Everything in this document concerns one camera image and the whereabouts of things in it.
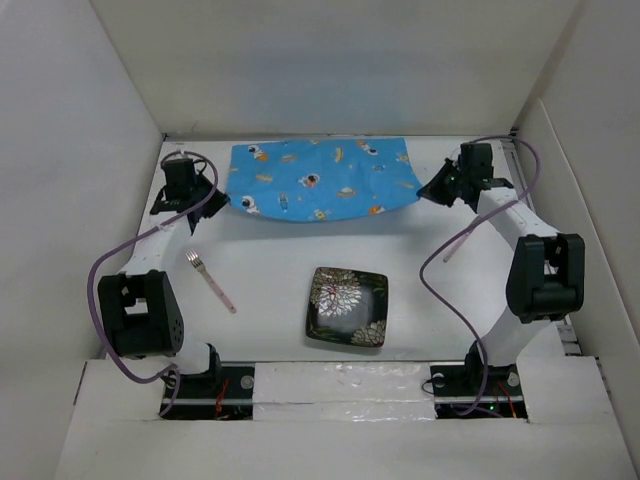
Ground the pink handled knife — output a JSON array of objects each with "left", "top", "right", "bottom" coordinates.
[{"left": 443, "top": 231, "right": 472, "bottom": 263}]

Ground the blue space print cloth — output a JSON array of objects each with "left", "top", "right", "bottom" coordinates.
[{"left": 226, "top": 138, "right": 421, "bottom": 223}]

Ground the black floral square plate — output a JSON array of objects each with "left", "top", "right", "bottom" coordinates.
[{"left": 305, "top": 267, "right": 389, "bottom": 348}]

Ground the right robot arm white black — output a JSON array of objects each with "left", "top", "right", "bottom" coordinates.
[{"left": 417, "top": 137, "right": 585, "bottom": 394}]

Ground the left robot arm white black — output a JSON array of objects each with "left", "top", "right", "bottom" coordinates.
[{"left": 87, "top": 151, "right": 228, "bottom": 397}]

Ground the pink handled fork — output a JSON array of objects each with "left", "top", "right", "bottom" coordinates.
[{"left": 186, "top": 250, "right": 237, "bottom": 314}]

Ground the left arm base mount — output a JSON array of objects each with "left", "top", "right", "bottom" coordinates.
[{"left": 159, "top": 363, "right": 255, "bottom": 421}]

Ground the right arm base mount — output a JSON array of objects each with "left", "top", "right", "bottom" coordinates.
[{"left": 421, "top": 362, "right": 528, "bottom": 420}]

